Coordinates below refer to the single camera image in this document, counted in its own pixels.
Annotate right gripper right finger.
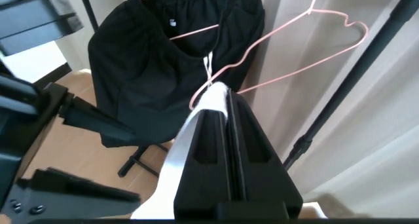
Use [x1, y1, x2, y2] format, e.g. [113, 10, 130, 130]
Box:
[228, 89, 304, 219]

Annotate beige curtain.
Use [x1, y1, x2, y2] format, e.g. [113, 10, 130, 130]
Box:
[42, 0, 419, 218]

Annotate white garment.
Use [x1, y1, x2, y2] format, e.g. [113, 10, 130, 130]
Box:
[130, 81, 230, 220]

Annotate black clothes rack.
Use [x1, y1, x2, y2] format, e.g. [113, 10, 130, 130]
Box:
[77, 0, 419, 178]

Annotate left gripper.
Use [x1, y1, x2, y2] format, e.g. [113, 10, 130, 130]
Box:
[0, 58, 142, 220]

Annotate black shorts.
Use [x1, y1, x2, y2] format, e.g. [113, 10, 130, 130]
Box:
[87, 0, 266, 149]

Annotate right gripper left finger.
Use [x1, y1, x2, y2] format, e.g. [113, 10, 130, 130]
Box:
[173, 109, 233, 219]

